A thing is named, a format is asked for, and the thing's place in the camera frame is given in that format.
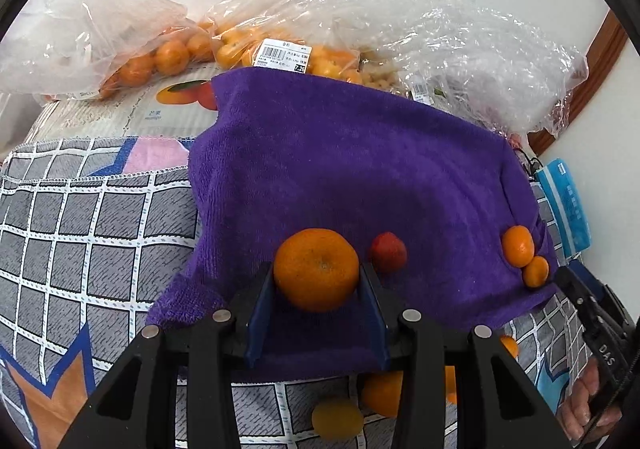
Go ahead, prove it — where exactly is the round orange mandarin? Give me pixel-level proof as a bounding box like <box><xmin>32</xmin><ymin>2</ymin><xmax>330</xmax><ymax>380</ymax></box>
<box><xmin>360</xmin><ymin>371</ymin><xmax>404</xmax><ymax>419</ymax></box>

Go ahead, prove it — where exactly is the yellow green small fruit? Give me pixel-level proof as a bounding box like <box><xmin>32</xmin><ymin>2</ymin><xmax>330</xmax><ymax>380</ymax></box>
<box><xmin>311</xmin><ymin>398</ymin><xmax>364</xmax><ymax>441</ymax></box>

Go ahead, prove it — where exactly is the large mandarin orange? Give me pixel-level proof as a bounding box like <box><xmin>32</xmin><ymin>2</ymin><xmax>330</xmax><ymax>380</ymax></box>
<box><xmin>272</xmin><ymin>228</ymin><xmax>359</xmax><ymax>313</ymax></box>

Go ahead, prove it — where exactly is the grey checked blanket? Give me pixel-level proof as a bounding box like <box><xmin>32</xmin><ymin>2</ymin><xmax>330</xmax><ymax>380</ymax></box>
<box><xmin>1</xmin><ymin>136</ymin><xmax>591</xmax><ymax>448</ymax></box>

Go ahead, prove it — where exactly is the clear bag of red fruit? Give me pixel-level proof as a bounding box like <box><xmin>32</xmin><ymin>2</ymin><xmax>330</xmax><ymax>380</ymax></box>
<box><xmin>397</xmin><ymin>0</ymin><xmax>588</xmax><ymax>148</ymax></box>

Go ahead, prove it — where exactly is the clear bag of mandarins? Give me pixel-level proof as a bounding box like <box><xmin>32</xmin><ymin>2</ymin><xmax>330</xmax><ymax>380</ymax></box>
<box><xmin>1</xmin><ymin>0</ymin><xmax>214</xmax><ymax>100</ymax></box>

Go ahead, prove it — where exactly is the small orange mandarin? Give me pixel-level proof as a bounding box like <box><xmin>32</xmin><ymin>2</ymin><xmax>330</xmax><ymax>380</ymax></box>
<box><xmin>499</xmin><ymin>334</ymin><xmax>518</xmax><ymax>359</ymax></box>

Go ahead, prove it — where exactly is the blue tissue pack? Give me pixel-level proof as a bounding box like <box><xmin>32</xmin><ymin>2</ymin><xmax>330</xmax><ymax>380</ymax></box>
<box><xmin>535</xmin><ymin>158</ymin><xmax>591</xmax><ymax>259</ymax></box>

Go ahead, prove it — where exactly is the oval orange fruit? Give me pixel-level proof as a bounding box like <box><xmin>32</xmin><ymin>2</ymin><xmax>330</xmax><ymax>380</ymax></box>
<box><xmin>445</xmin><ymin>365</ymin><xmax>458</xmax><ymax>405</ymax></box>

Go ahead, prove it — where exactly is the small red tomato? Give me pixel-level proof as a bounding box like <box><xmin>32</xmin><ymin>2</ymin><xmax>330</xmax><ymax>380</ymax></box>
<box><xmin>368</xmin><ymin>231</ymin><xmax>408</xmax><ymax>275</ymax></box>

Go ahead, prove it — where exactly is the clear bag of kumquats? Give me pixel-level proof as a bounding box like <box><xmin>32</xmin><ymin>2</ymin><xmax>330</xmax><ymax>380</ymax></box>
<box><xmin>205</xmin><ymin>0</ymin><xmax>431</xmax><ymax>96</ymax></box>

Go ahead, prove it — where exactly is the fruit print cardboard box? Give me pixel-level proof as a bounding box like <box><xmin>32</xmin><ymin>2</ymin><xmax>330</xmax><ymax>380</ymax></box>
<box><xmin>25</xmin><ymin>63</ymin><xmax>222</xmax><ymax>143</ymax></box>

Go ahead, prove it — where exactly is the person's right hand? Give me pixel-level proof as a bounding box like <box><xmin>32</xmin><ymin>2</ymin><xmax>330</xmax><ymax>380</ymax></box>
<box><xmin>556</xmin><ymin>357</ymin><xmax>622</xmax><ymax>441</ymax></box>

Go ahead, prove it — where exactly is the small orange kumquat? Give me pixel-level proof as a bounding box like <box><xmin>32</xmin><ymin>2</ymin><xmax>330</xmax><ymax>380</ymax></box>
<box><xmin>522</xmin><ymin>256</ymin><xmax>550</xmax><ymax>289</ymax></box>

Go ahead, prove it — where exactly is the brown wooden door frame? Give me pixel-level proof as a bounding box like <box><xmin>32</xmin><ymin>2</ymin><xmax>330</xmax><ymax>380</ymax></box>
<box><xmin>527</xmin><ymin>8</ymin><xmax>630</xmax><ymax>158</ymax></box>

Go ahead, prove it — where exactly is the orange mandarin end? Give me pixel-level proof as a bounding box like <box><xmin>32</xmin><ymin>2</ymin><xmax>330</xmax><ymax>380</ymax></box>
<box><xmin>501</xmin><ymin>226</ymin><xmax>535</xmax><ymax>268</ymax></box>

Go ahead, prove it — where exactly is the purple towel tray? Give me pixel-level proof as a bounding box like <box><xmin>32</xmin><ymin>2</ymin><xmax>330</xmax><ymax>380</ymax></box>
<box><xmin>145</xmin><ymin>66</ymin><xmax>561</xmax><ymax>382</ymax></box>

